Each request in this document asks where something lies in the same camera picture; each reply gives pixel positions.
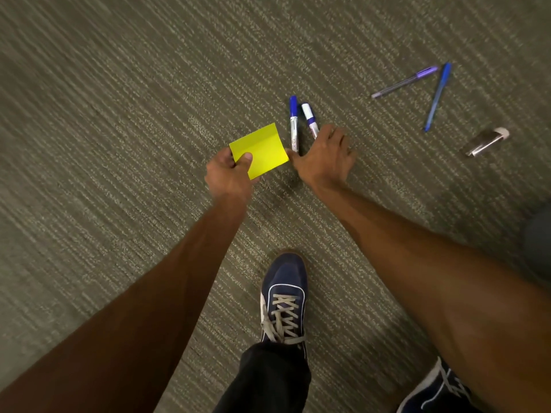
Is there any blue sneaker with grey laces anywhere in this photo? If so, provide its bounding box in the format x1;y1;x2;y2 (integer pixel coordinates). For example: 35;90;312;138
259;252;309;353

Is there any blue pen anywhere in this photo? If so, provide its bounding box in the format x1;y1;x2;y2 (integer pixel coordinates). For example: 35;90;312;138
424;62;452;132

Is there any yellow sticky note pad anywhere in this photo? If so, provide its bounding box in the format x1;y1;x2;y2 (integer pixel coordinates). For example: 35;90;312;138
228;123;289;180

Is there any person's right hand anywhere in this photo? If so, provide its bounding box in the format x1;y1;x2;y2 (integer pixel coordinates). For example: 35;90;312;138
286;123;358;191

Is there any black trouser leg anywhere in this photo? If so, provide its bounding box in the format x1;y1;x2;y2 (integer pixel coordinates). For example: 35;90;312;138
213;342;312;413

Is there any dark grey round object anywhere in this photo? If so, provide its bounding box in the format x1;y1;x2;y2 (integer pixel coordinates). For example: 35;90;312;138
523;206;551;280

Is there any silver white stapler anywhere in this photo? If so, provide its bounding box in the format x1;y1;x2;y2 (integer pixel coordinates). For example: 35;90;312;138
464;127;510;158

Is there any person's right forearm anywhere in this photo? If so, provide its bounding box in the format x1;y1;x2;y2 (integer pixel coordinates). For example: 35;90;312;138
311;178;551;413

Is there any blue capped whiteboard marker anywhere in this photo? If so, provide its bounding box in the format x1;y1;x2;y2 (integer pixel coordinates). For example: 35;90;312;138
289;95;299;153

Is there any person's left forearm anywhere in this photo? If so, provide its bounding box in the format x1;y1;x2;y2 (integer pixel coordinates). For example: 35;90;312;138
0;194;252;413

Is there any purple capped pen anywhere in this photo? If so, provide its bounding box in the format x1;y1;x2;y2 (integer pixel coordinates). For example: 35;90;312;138
371;65;439;99

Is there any person's left hand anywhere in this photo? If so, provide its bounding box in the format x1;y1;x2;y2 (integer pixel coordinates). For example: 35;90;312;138
204;147;261;205

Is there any blue sneaker with white trim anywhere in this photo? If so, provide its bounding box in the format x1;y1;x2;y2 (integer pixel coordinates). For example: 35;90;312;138
396;357;478;413

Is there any white blue whiteboard marker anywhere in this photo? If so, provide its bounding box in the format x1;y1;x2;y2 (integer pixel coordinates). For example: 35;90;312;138
301;103;320;139

